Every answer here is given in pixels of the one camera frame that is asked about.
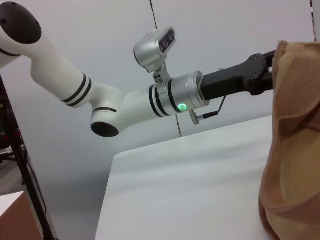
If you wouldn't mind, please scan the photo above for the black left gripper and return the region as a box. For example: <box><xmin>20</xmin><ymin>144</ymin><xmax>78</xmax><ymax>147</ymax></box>
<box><xmin>199</xmin><ymin>49</ymin><xmax>277</xmax><ymax>101</ymax></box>

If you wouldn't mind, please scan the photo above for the khaki fabric food bag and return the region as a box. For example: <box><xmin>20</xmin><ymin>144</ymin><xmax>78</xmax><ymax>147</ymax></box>
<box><xmin>258</xmin><ymin>39</ymin><xmax>320</xmax><ymax>240</ymax></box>

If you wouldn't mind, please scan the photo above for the black tripod stand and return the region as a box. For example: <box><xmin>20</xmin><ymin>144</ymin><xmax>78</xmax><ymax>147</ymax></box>
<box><xmin>0</xmin><ymin>74</ymin><xmax>55</xmax><ymax>240</ymax></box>

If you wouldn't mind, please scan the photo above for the brown wooden cabinet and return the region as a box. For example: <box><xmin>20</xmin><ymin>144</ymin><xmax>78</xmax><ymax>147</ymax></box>
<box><xmin>0</xmin><ymin>191</ymin><xmax>48</xmax><ymax>240</ymax></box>

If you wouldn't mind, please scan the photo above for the left gripper cable with connector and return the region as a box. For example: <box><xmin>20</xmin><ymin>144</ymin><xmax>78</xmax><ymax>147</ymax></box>
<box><xmin>188</xmin><ymin>96</ymin><xmax>227</xmax><ymax>125</ymax></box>

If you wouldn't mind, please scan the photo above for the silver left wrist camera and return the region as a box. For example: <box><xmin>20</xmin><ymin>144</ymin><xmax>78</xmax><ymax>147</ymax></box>
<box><xmin>133</xmin><ymin>26</ymin><xmax>178</xmax><ymax>85</ymax></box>

